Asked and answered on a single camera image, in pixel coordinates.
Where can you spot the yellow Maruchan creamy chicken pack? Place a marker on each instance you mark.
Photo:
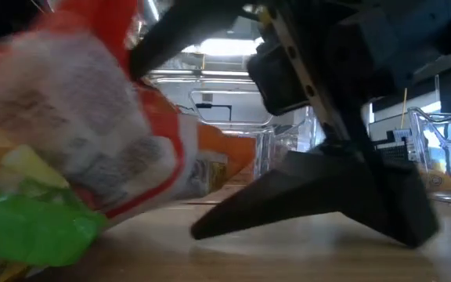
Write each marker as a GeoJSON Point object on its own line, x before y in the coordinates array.
{"type": "Point", "coordinates": [441, 182]}

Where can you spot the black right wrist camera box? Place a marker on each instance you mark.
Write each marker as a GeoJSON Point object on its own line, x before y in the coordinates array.
{"type": "Point", "coordinates": [276, 78]}

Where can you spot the green lime chili shrimp pack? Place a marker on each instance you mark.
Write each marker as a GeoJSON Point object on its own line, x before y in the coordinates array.
{"type": "Point", "coordinates": [26, 231]}

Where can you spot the long linear ceiling light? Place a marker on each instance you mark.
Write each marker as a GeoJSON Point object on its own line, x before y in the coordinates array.
{"type": "Point", "coordinates": [210, 73]}

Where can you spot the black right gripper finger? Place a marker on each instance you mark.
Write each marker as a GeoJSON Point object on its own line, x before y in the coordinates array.
{"type": "Point", "coordinates": [186, 31]}
{"type": "Point", "coordinates": [347, 188]}

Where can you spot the bright ceiling light panel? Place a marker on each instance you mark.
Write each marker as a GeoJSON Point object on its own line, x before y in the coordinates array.
{"type": "Point", "coordinates": [225, 46]}

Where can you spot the black pegboard rack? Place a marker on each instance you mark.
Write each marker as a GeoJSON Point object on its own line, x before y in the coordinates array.
{"type": "Point", "coordinates": [395, 150]}

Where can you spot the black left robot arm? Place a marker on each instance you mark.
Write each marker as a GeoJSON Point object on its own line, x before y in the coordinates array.
{"type": "Point", "coordinates": [2, 19]}

